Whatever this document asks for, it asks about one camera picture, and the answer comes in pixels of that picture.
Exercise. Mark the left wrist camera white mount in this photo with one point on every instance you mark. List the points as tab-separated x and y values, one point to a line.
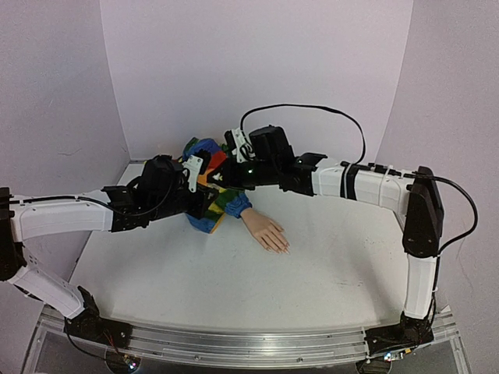
194	166

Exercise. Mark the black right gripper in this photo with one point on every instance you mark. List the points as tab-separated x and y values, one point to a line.
218	175

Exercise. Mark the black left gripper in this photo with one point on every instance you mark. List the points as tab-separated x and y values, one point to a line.
204	203

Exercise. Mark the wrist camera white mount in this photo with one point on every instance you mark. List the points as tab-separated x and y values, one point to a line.
239	146
194	166

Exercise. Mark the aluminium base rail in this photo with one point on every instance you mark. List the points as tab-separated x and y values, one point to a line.
115	346

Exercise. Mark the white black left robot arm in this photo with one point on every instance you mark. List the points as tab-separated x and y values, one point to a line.
165	188

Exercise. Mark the mannequin hand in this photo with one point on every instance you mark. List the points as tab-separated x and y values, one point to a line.
265	231

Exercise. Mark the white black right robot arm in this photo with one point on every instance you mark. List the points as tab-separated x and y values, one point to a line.
265	157

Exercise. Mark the rainbow striped cloth sleeve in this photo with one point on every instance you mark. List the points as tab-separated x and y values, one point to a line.
229	201

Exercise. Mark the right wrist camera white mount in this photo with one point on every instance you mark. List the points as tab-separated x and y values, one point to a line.
239	146

